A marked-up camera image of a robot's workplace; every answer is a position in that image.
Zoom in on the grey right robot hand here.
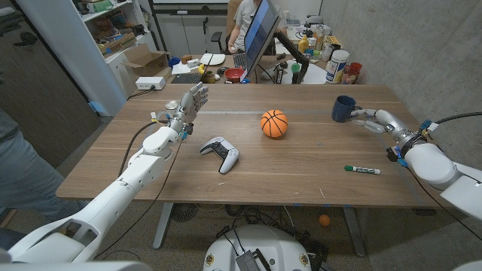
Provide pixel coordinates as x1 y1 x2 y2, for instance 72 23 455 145
350 108 426 151

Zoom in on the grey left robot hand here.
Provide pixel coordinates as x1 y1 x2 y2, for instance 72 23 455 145
165 81 210 136

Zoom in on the black gloved person hand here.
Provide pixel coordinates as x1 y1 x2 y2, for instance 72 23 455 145
0 14 18 35

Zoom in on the green and white marker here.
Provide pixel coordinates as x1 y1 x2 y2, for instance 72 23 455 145
343 165 381 175

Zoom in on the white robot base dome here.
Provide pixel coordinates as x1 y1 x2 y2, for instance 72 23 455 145
203 224 313 271

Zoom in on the white game controller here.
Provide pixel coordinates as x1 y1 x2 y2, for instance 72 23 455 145
199 136 240 175

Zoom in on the orange basketball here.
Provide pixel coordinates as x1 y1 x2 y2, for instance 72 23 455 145
260 109 289 139

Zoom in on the dark laptop keyboard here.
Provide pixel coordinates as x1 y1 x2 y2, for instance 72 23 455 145
171 72 204 84

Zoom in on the white power strip box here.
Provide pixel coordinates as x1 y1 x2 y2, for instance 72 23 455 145
135 76 166 91

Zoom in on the white plate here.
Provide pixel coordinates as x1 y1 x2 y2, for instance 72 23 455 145
199 53 226 66

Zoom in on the navy blue mug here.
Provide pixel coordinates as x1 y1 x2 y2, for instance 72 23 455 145
331 95 362 123

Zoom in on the red bowl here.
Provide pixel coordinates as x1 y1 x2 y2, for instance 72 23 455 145
224 67 246 84

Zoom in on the open cardboard box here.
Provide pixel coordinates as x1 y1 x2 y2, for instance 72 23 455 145
122 43 170 78

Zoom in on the black keyboard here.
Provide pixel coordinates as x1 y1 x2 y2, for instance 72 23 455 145
232 51 248 69

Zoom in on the white shelf unit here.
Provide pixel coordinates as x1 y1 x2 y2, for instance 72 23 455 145
14 0 159 117

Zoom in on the black office chair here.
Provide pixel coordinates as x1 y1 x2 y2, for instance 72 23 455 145
210 31 233 53

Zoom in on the white wipes canister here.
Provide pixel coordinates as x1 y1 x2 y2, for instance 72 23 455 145
325 49 350 84

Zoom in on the printed brown box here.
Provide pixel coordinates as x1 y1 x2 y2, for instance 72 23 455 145
98 32 137 56

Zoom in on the black framed whiteboard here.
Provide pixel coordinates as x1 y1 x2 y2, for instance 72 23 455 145
148 0 231 16

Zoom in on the black computer monitor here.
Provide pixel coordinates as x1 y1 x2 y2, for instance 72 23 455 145
243 0 282 78

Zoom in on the seated person in grey shirt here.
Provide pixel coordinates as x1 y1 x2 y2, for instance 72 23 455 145
227 0 287 53

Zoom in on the grey table leg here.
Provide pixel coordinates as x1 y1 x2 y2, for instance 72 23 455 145
342 206 367 257
152 202 174 250

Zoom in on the standing person in jeans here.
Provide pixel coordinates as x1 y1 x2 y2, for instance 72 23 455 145
0 108 91 249

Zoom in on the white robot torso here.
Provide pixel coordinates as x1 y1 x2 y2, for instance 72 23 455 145
0 260 151 271

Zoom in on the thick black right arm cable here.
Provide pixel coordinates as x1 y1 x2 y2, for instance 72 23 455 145
432 111 482 125

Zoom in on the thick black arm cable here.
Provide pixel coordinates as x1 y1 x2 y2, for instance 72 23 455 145
432 111 482 125
118 120 170 178

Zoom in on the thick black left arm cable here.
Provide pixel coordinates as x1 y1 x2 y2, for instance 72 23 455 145
118 120 170 178

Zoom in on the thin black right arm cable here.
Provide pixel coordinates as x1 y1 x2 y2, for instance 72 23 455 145
406 167 482 242

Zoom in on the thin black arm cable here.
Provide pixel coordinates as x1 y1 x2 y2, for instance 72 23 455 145
406 167 482 242
93 142 184 260

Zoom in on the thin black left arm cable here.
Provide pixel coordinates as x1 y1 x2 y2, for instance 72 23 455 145
93 142 184 260

